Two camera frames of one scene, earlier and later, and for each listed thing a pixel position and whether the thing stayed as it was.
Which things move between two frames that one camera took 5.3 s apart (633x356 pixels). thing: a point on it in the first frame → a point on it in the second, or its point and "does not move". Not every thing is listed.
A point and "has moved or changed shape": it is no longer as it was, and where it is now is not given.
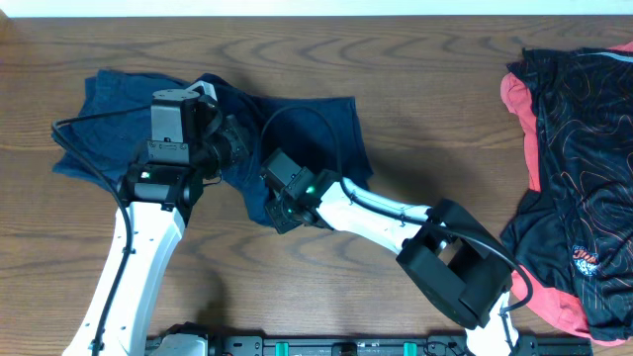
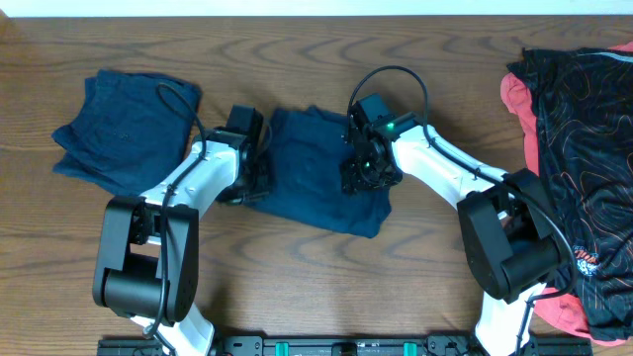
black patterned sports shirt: [576, 233] does not move
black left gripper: [237, 146] → [264, 186]
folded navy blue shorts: [110, 142] does not move
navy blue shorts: [323, 133] has moved or changed shape
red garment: [552, 304] does not move
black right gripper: [280, 222] → [352, 180]
